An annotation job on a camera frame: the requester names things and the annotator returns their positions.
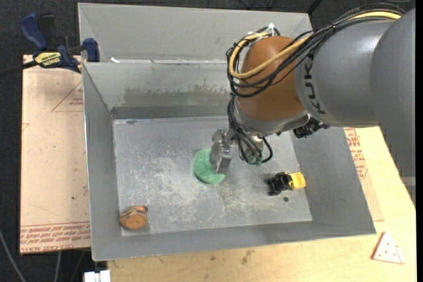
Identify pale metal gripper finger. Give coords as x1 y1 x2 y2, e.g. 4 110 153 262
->
210 142 221 173
217 148 233 175

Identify green round sponge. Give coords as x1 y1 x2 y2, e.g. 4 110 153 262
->
192 147 227 186

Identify pale triangular sanding sheet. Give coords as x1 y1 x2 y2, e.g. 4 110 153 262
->
371 231 405 265

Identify grey metal bin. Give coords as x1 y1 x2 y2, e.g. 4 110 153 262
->
77 2 377 262

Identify brown cardboard board, red print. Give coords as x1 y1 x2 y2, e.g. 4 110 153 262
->
19 54 385 255

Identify orange-brown round toy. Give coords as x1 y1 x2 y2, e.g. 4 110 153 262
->
118 205 149 231

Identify yellow and black toy vehicle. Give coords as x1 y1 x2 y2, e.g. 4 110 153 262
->
266 170 307 197

